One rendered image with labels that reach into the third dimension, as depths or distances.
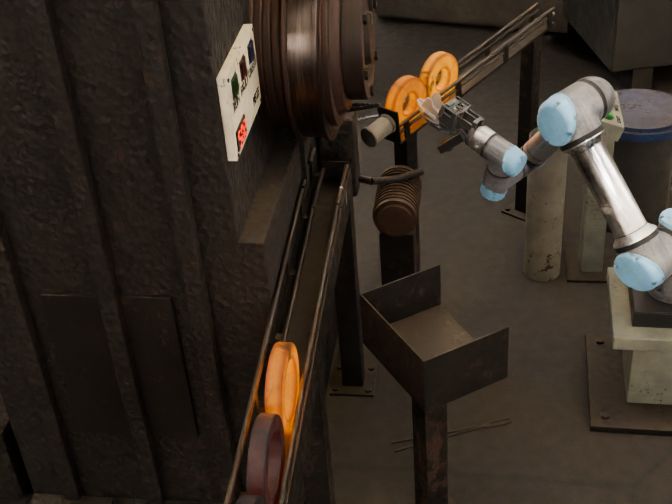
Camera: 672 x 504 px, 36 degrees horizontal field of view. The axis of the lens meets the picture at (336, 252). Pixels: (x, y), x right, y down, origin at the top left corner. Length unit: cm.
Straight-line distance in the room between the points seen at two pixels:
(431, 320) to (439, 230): 141
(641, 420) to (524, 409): 32
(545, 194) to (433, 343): 111
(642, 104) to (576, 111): 108
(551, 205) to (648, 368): 65
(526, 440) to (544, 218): 77
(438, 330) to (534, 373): 85
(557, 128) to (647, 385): 81
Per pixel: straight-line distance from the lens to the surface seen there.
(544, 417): 300
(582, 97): 262
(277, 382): 198
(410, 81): 300
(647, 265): 264
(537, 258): 343
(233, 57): 208
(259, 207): 227
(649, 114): 359
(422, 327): 233
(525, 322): 331
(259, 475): 187
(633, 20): 454
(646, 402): 304
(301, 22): 222
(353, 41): 229
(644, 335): 283
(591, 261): 350
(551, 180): 327
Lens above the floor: 207
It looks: 35 degrees down
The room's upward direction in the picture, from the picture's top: 5 degrees counter-clockwise
